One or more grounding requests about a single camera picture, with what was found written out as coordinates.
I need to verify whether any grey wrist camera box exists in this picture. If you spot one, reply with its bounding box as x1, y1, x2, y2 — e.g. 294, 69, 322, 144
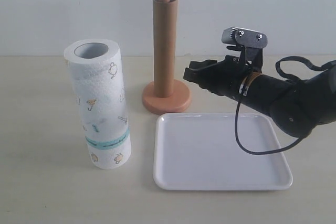
221, 26, 268, 49

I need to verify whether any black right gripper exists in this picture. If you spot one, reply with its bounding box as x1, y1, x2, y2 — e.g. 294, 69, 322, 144
183, 55, 262, 100

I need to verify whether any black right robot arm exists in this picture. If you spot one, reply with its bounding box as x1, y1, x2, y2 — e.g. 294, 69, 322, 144
183, 55, 335, 137

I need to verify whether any black camera cable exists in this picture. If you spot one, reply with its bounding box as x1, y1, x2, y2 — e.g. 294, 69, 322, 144
234, 56, 321, 156

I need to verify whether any white square plastic tray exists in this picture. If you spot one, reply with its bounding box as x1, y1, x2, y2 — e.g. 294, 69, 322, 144
153, 113, 293, 191

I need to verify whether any patterned white paper towel roll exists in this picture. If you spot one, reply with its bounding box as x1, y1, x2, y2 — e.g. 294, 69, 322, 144
64, 39, 131, 170

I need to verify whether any brown cardboard tube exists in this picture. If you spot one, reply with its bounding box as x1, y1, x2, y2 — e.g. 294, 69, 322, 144
153, 0, 178, 98

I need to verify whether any wooden paper towel holder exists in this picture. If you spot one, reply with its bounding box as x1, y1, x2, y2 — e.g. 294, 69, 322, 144
142, 0, 191, 115

